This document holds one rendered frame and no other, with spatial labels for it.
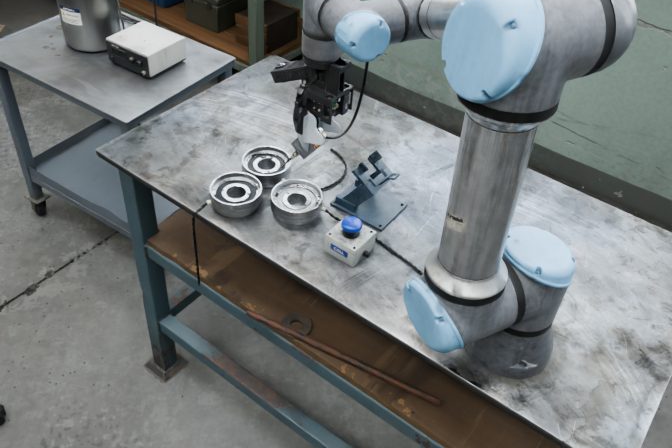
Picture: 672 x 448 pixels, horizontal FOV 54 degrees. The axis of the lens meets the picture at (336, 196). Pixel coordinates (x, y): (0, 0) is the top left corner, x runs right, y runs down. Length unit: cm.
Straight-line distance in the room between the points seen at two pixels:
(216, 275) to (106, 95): 67
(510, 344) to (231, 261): 75
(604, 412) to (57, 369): 155
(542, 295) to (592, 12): 44
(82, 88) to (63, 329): 76
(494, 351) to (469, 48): 56
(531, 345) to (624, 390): 18
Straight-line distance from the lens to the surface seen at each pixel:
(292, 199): 137
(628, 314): 133
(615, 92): 273
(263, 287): 155
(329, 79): 120
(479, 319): 96
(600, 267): 140
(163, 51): 203
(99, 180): 243
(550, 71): 73
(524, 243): 104
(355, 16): 105
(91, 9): 213
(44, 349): 224
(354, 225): 123
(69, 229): 259
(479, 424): 140
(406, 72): 312
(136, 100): 194
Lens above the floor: 171
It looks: 40 degrees down
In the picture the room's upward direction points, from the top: 5 degrees clockwise
